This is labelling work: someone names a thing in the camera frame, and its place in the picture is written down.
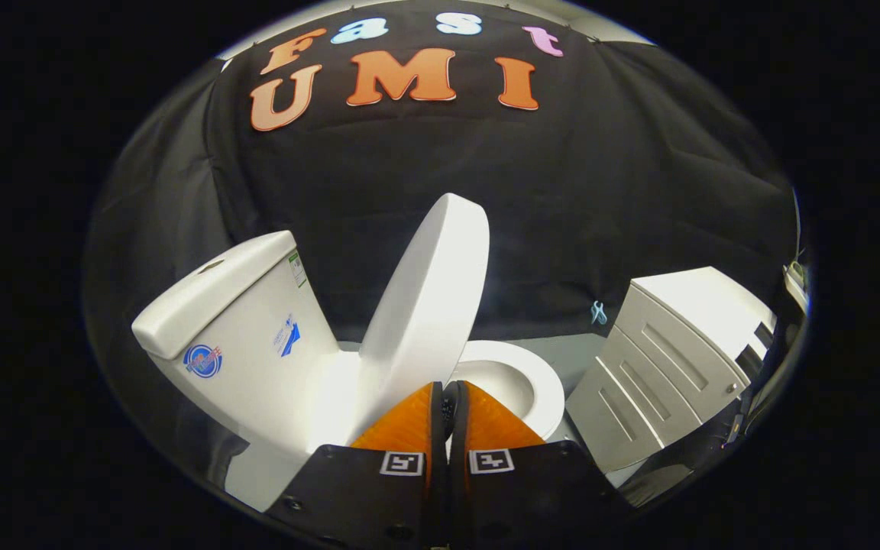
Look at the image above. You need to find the black backdrop cloth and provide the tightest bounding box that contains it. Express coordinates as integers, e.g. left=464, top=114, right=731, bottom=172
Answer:
left=82, top=0, right=800, bottom=459

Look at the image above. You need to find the white toilet lid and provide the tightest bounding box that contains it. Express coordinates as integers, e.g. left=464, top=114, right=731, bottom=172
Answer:
left=348, top=192, right=490, bottom=448

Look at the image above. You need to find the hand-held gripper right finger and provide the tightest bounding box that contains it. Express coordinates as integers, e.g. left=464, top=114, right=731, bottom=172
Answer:
left=448, top=380, right=636, bottom=550

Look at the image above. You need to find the white drawer cabinet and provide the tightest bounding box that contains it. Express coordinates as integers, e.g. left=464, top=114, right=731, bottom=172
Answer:
left=565, top=266, right=778, bottom=474

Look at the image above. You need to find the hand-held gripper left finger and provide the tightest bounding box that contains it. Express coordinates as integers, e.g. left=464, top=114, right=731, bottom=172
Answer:
left=266, top=380, right=448, bottom=550

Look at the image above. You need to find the white toilet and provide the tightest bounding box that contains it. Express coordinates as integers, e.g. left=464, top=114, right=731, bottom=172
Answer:
left=131, top=230, right=565, bottom=513

